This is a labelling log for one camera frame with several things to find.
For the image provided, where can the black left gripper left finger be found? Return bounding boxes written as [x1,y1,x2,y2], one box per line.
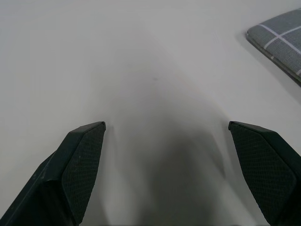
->
[0,121,106,226]

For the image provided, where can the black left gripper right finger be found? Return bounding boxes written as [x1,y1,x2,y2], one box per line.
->
[228,121,301,226]

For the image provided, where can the grey checked folded cloth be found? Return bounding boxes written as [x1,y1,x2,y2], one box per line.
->
[246,8,301,87]

